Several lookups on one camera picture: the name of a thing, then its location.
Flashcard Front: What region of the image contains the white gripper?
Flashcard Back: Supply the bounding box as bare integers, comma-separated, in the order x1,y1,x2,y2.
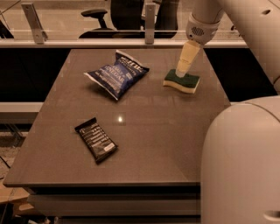
176,12,221,77

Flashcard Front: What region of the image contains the green and yellow sponge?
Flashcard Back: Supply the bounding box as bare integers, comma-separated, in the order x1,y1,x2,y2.
163,69,200,94

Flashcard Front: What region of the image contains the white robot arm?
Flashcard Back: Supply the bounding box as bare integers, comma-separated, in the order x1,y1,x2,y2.
186,0,280,224

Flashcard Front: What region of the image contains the black office chair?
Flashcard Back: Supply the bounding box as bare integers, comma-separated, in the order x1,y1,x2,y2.
80,0,179,39

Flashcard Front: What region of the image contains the blue vinegar chips bag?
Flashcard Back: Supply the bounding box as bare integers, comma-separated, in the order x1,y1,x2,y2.
85,50,150,101

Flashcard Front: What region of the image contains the brown table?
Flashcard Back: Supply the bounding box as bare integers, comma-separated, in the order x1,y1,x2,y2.
4,49,228,217

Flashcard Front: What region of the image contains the black snack bar wrapper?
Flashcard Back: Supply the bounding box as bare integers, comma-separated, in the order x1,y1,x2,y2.
74,117,118,164

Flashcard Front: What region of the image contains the middle metal railing bracket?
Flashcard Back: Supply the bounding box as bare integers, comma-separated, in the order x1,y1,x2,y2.
145,2,156,45

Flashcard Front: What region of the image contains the metal railing bracket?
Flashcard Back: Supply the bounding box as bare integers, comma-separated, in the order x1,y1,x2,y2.
21,3,48,45
145,2,156,45

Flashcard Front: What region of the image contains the left metal railing bracket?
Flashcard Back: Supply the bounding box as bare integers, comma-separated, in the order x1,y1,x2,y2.
21,3,48,45

